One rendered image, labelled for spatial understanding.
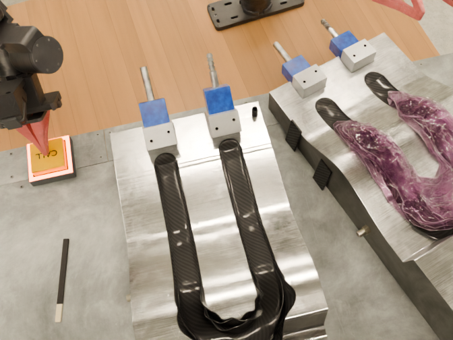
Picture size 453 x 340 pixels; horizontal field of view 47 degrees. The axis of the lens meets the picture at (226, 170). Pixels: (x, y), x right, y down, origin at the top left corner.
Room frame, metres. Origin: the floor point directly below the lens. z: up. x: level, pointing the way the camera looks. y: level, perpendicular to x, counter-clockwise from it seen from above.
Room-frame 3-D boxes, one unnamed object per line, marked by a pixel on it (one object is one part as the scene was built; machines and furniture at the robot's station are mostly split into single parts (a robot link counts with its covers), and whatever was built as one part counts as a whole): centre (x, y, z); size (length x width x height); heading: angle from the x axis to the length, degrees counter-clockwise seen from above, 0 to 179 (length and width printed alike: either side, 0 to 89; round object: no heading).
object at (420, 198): (0.36, -0.31, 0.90); 0.26 x 0.18 x 0.08; 25
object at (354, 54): (0.63, -0.24, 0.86); 0.13 x 0.05 x 0.05; 25
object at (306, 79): (0.58, -0.14, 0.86); 0.13 x 0.05 x 0.05; 25
